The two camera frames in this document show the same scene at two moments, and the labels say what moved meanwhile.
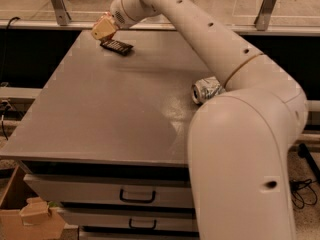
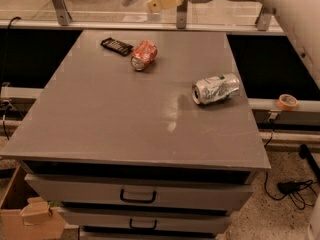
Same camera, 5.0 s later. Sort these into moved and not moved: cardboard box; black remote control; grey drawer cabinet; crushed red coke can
Moved: crushed red coke can
Not moved: cardboard box; black remote control; grey drawer cabinet
